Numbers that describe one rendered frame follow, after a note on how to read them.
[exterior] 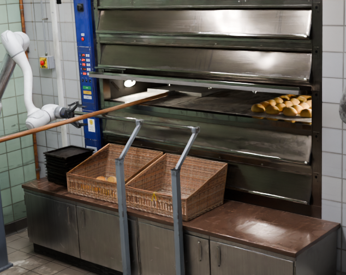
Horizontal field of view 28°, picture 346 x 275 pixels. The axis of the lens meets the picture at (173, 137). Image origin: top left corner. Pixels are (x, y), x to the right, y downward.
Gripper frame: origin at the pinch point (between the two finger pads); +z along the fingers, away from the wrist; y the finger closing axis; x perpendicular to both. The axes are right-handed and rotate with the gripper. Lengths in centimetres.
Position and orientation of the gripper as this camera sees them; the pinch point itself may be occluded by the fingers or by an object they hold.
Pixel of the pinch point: (84, 115)
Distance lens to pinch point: 475.4
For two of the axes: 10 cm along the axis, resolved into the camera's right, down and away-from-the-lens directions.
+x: -6.2, 2.1, -7.5
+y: 0.5, 9.7, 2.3
